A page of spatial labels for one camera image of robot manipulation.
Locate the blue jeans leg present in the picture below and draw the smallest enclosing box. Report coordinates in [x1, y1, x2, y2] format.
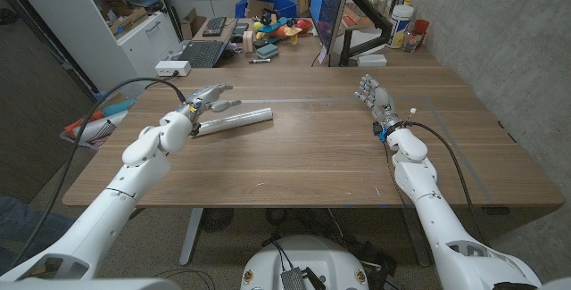
[0, 195, 77, 278]

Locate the white wipes canister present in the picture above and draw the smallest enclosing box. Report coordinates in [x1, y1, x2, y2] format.
[385, 4, 416, 51]

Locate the teal whiteboard eraser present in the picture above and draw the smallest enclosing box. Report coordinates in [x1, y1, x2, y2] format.
[255, 43, 280, 60]

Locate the red cup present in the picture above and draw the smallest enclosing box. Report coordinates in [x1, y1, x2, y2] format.
[411, 18, 431, 48]

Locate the black round fan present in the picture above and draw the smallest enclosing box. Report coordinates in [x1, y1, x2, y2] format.
[199, 207, 235, 235]

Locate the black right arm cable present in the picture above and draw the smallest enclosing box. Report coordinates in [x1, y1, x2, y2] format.
[402, 120, 488, 245]

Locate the cardboard box with labels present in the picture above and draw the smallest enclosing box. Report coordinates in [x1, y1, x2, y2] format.
[99, 5, 150, 37]

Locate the computer monitor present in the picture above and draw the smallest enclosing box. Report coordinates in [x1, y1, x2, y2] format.
[308, 0, 354, 55]

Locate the small black keyboard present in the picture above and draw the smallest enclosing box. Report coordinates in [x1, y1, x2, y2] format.
[202, 15, 228, 38]

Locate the white power strip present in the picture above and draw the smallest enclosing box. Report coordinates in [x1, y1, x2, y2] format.
[154, 59, 193, 78]

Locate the white and red bag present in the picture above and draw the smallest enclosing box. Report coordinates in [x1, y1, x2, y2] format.
[59, 97, 137, 149]

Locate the blue plastic bin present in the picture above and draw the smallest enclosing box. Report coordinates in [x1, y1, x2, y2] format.
[234, 0, 300, 21]

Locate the small cardboard box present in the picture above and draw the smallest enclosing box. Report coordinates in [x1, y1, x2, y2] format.
[179, 7, 208, 41]

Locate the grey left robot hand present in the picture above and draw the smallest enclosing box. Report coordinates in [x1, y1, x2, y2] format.
[178, 83, 243, 137]

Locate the large black keyboard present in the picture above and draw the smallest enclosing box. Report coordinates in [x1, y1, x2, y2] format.
[177, 39, 227, 70]

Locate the grey table leg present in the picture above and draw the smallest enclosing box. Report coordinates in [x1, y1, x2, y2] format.
[400, 206, 432, 269]
[178, 207, 204, 268]

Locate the colourful toy airplane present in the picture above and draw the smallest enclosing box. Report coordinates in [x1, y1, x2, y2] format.
[251, 12, 314, 46]

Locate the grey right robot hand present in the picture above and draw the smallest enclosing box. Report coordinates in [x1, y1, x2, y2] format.
[354, 73, 403, 137]

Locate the black power strip cable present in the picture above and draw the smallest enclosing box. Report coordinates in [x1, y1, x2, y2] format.
[143, 70, 180, 91]

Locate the grey finned electronics box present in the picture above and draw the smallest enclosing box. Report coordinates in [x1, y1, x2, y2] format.
[279, 268, 310, 290]

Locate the white cylindrical tube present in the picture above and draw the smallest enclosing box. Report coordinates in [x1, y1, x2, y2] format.
[193, 106, 275, 138]

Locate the white shelf cabinet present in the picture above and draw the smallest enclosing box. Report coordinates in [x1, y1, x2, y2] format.
[5, 0, 182, 88]

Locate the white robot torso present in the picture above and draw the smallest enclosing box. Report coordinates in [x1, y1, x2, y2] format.
[240, 234, 371, 290]

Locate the flat white box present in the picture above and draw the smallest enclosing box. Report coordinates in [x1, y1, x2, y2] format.
[356, 53, 389, 69]

